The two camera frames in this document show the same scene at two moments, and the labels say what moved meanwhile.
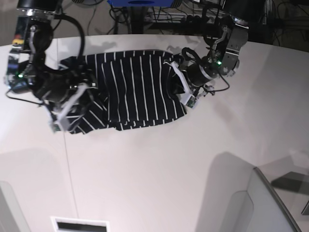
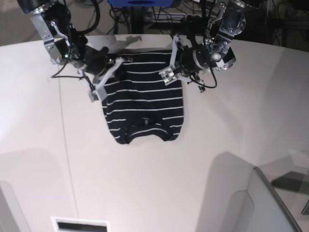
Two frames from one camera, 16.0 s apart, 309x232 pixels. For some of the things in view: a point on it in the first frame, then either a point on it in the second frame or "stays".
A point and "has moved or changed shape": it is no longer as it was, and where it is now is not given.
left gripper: x=25 y=70 to x=67 y=45
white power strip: x=169 y=17 stays
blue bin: x=119 y=3 stays
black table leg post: x=137 y=20 stays
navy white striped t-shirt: x=126 y=88 has moved or changed shape
